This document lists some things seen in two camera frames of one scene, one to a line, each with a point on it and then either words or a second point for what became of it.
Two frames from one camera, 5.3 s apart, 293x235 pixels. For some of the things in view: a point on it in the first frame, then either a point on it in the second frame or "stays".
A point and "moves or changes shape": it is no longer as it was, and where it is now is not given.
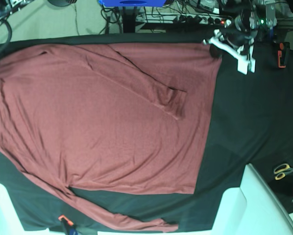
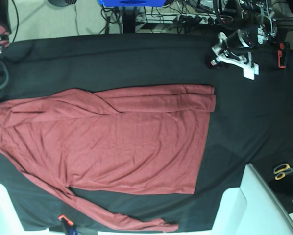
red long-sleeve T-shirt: x=128 y=118 moves or changes shape
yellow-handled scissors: x=283 y=169 stays
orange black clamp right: x=282 y=54 stays
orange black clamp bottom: x=70 y=229 stays
